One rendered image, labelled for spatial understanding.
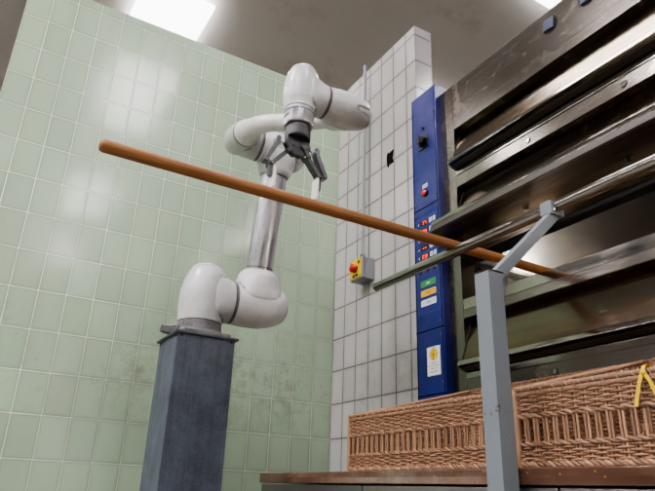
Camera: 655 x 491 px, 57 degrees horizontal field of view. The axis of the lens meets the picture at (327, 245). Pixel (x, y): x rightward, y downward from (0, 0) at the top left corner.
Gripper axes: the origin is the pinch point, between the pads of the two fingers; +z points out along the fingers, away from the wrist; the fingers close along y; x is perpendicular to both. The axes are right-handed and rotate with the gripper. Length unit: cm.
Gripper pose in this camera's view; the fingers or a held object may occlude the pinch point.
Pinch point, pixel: (293, 191)
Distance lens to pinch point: 169.4
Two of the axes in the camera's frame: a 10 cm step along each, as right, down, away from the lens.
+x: 5.1, -2.8, -8.1
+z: -0.5, 9.3, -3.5
